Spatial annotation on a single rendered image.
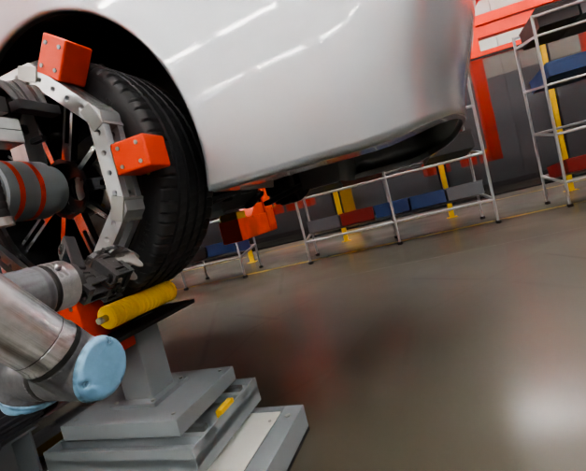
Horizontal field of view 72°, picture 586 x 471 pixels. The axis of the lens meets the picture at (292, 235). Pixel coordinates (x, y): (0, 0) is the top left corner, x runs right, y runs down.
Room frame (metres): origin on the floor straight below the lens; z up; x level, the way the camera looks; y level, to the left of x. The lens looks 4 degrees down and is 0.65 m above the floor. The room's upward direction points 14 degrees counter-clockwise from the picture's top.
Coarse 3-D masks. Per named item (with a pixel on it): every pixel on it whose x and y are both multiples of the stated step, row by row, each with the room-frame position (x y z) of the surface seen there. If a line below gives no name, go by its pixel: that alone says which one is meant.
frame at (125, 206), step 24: (24, 72) 0.95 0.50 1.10; (72, 96) 0.91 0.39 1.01; (96, 120) 0.89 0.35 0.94; (120, 120) 0.94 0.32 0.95; (96, 144) 0.90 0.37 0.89; (120, 192) 0.89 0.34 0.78; (120, 216) 0.90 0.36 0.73; (120, 240) 0.96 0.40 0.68; (0, 264) 1.05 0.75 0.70; (24, 264) 1.10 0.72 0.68
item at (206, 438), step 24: (240, 384) 1.27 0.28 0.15; (216, 408) 1.15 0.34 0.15; (240, 408) 1.14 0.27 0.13; (192, 432) 1.00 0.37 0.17; (216, 432) 1.01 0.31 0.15; (48, 456) 1.09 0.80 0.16; (72, 456) 1.05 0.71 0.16; (96, 456) 1.02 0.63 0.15; (120, 456) 1.00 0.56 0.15; (144, 456) 0.97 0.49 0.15; (168, 456) 0.94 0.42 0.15; (192, 456) 0.92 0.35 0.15; (216, 456) 0.99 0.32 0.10
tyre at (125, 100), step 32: (96, 64) 1.01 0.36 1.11; (96, 96) 0.99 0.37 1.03; (128, 96) 0.97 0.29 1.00; (160, 96) 1.10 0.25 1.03; (128, 128) 0.97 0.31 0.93; (160, 128) 0.99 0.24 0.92; (192, 128) 1.13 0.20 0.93; (192, 160) 1.07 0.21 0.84; (160, 192) 0.96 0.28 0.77; (192, 192) 1.06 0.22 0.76; (160, 224) 0.97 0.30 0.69; (192, 224) 1.08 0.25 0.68; (160, 256) 1.01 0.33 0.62; (192, 256) 1.19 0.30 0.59; (128, 288) 1.02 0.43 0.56
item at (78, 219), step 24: (48, 96) 1.06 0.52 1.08; (48, 120) 1.19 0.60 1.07; (72, 120) 1.05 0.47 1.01; (48, 144) 1.09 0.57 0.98; (72, 144) 1.06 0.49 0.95; (72, 168) 1.12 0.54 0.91; (96, 192) 1.08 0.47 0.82; (72, 216) 1.09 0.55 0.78; (24, 240) 1.15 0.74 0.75; (48, 240) 1.23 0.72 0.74; (96, 240) 1.07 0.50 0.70
